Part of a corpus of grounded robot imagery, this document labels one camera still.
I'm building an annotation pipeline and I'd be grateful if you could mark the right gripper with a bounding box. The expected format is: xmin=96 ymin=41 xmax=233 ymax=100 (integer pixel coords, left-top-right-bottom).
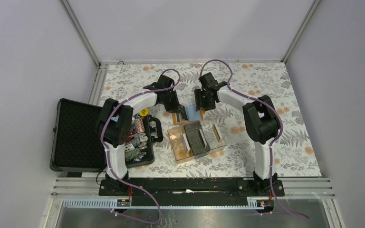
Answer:
xmin=194 ymin=89 xmax=216 ymax=112

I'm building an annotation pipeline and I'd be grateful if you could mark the tan leather card holder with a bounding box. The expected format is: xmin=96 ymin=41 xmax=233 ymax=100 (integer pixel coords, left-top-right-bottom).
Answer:
xmin=181 ymin=105 xmax=205 ymax=125

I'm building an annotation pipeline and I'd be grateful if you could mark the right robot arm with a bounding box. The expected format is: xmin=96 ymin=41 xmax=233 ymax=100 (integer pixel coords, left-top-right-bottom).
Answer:
xmin=194 ymin=73 xmax=280 ymax=196

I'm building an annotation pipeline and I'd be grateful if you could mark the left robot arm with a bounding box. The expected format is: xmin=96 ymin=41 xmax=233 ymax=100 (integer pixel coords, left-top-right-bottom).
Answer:
xmin=96 ymin=74 xmax=188 ymax=195

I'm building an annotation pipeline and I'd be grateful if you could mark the amber transparent card box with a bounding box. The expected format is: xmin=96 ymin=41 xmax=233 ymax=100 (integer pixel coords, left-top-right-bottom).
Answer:
xmin=167 ymin=126 xmax=193 ymax=164

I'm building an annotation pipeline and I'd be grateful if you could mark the smoky black card box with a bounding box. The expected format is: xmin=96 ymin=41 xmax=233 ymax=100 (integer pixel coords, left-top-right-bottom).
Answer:
xmin=183 ymin=121 xmax=210 ymax=159

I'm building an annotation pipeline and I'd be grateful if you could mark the white card stack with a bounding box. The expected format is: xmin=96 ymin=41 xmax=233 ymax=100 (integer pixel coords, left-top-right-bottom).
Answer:
xmin=182 ymin=133 xmax=191 ymax=154

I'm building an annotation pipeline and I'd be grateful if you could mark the black card stack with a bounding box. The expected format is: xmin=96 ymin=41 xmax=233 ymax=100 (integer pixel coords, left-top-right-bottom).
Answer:
xmin=198 ymin=129 xmax=208 ymax=150

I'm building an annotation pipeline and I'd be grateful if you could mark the clear transparent card box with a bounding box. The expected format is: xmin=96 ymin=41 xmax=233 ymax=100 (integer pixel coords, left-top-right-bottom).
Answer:
xmin=200 ymin=119 xmax=226 ymax=152

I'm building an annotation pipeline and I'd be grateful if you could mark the floral table mat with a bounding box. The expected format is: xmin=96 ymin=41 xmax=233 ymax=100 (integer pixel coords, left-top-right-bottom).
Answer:
xmin=89 ymin=62 xmax=321 ymax=177

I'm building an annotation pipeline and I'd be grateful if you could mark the yellow big blind button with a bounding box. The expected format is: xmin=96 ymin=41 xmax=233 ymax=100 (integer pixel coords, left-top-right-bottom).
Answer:
xmin=139 ymin=108 xmax=149 ymax=117

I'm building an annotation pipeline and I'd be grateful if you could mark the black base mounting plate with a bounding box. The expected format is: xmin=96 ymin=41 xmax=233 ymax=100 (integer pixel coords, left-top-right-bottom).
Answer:
xmin=98 ymin=178 xmax=285 ymax=207

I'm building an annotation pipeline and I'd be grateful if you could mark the black poker chip case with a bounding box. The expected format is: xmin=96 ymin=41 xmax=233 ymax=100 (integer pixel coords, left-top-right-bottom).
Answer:
xmin=49 ymin=98 xmax=163 ymax=172

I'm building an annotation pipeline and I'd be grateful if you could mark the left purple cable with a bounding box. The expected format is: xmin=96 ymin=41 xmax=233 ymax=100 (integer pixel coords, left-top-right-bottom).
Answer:
xmin=100 ymin=68 xmax=182 ymax=224

